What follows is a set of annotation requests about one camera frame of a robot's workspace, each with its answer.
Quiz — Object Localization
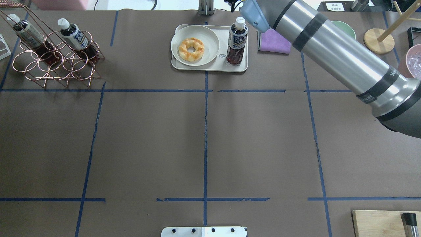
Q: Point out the steel black-handled tool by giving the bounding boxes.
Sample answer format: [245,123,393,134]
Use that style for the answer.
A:
[401,212,420,237]

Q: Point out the green ceramic bowl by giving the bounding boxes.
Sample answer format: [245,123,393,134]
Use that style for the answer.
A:
[331,20,356,40]

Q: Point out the purple folded cloth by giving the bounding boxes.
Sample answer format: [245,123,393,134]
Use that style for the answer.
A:
[257,28,291,55]

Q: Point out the wooden cutting board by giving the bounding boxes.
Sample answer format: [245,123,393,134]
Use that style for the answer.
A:
[352,210,421,237]

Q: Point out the copper wire bottle rack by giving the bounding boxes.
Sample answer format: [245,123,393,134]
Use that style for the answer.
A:
[1,0,104,88]

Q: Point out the pink bowl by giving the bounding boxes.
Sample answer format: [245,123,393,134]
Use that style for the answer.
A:
[398,44,421,80]

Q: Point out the white metal base plate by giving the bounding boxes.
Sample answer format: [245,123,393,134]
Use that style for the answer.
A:
[161,226,248,237]

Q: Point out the beige bunny tray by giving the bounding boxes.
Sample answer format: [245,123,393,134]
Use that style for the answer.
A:
[170,24,248,73]

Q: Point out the clear ice cubes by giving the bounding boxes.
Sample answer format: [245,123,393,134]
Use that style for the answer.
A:
[406,52,421,79]

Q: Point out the tea bottle in rack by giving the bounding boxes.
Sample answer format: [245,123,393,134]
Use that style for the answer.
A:
[57,18,99,64]

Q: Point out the glazed donut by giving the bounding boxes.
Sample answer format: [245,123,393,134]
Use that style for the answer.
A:
[178,38,205,62]

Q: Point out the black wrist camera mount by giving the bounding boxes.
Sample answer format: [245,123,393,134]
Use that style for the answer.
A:
[224,0,245,12]

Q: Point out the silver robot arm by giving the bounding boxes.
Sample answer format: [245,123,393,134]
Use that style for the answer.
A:
[240,0,421,138]

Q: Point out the tea bottle white cap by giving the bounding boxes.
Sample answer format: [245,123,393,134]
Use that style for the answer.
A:
[226,16,249,66]

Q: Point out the wooden cup stand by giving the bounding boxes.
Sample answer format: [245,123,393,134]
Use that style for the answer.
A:
[363,0,420,55]

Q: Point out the aluminium frame post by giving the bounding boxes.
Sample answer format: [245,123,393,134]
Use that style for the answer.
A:
[198,0,215,15]

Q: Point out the cream round plate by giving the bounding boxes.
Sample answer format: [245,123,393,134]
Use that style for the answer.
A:
[170,25,219,66]

